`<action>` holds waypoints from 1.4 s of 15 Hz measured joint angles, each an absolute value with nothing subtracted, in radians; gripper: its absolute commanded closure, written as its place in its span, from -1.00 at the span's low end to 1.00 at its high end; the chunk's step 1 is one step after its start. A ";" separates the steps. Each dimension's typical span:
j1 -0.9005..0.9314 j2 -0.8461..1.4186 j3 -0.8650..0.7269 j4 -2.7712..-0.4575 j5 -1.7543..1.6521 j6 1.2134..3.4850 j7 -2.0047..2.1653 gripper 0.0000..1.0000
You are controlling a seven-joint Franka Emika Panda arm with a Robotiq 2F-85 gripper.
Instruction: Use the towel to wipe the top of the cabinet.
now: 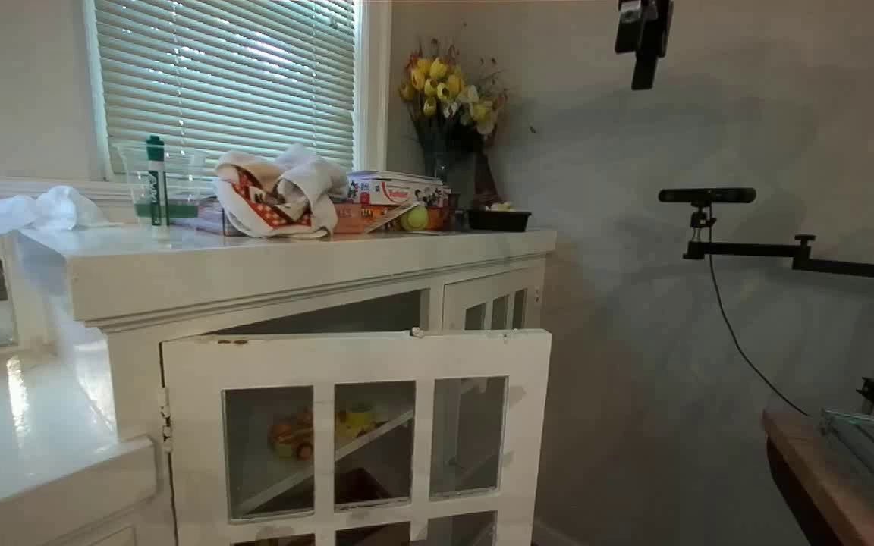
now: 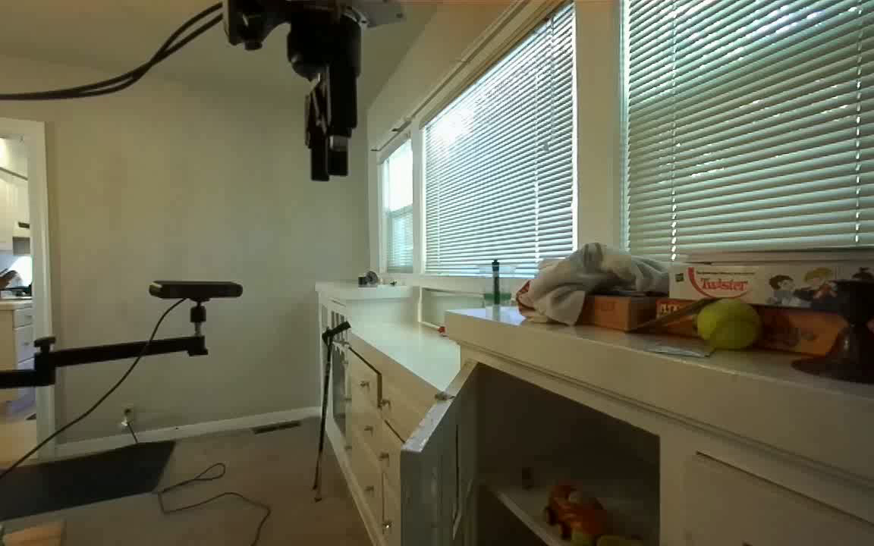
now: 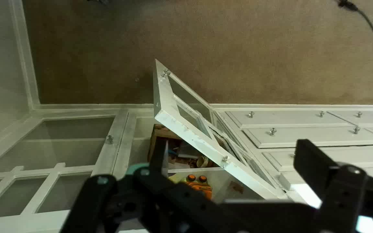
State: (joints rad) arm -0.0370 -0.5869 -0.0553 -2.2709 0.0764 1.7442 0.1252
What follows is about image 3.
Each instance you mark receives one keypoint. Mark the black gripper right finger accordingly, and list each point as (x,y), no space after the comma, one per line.
(346,190)

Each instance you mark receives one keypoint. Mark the open white glass cabinet door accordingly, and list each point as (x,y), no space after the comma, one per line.
(188,115)

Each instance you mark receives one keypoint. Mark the orange toy in cabinet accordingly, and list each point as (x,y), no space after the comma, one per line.
(200,183)

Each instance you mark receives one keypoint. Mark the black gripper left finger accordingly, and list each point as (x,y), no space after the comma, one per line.
(104,203)

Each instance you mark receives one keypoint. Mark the white cabinet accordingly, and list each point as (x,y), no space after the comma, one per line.
(45,155)

